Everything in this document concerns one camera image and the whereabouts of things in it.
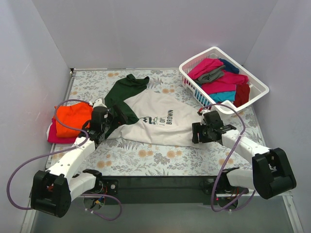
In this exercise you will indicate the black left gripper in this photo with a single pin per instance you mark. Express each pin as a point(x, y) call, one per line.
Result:
point(116, 114)

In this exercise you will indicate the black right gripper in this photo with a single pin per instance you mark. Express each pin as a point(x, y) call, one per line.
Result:
point(196, 133)

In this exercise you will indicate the white green raglan t-shirt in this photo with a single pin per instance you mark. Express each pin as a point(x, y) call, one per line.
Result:
point(142, 115)

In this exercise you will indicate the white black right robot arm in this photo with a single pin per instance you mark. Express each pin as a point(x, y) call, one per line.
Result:
point(271, 172)

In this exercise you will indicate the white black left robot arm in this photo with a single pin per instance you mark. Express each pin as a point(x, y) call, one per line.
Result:
point(54, 189)

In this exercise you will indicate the folded orange t-shirt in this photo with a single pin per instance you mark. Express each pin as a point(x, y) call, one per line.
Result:
point(73, 116)

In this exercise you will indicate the floral patterned table mat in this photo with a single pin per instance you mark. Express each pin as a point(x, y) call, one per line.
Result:
point(120, 157)

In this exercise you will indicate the teal shirt in basket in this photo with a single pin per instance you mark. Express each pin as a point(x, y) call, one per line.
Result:
point(223, 96)

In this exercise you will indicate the magenta shirt in basket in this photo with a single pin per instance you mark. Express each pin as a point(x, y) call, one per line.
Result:
point(205, 66)
point(226, 83)

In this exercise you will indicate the dark red shirt in basket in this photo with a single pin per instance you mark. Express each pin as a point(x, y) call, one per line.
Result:
point(242, 95)

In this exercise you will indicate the grey shirt in basket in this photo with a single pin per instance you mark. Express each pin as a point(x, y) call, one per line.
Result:
point(210, 77)

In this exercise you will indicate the navy blue shirt in basket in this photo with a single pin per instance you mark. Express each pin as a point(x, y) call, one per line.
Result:
point(229, 67)

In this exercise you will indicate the white plastic laundry basket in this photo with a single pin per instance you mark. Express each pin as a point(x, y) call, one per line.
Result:
point(257, 88)

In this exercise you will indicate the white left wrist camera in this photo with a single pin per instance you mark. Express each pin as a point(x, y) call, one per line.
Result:
point(97, 103)

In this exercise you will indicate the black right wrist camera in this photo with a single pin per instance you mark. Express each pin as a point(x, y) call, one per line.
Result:
point(211, 119)

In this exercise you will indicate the black metal base rail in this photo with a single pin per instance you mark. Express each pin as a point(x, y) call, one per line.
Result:
point(156, 189)

